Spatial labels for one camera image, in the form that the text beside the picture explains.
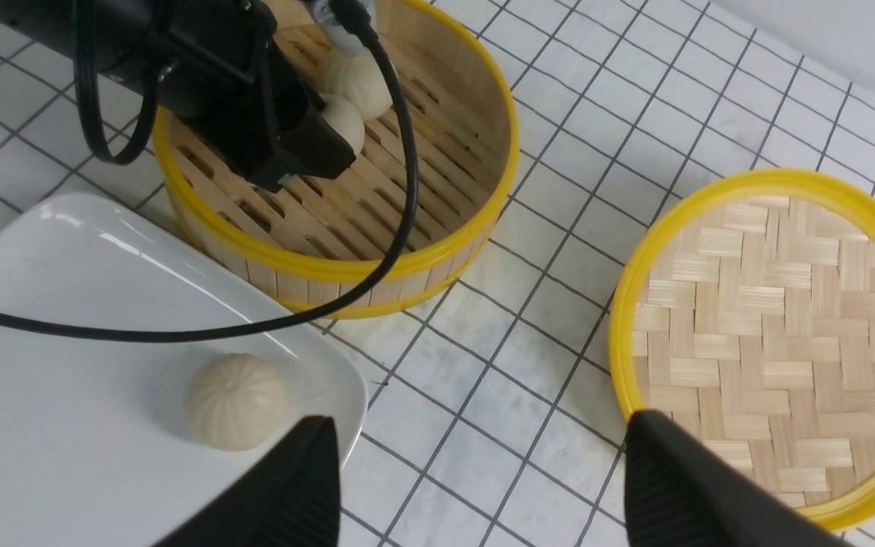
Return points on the woven bamboo steamer lid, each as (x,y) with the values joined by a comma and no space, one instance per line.
(747,315)

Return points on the steamed bun front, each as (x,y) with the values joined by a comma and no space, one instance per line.
(345,120)

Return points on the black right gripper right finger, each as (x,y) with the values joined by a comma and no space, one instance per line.
(678,493)

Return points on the white square ceramic plate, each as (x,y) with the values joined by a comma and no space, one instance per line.
(94,448)

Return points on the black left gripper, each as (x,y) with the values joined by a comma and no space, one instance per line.
(211,63)

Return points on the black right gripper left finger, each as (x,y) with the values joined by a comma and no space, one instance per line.
(290,497)

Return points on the steamed bun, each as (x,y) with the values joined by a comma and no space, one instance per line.
(235,402)
(357,77)
(345,120)

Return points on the bamboo steamer basket yellow rim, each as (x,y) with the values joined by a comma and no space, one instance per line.
(317,238)

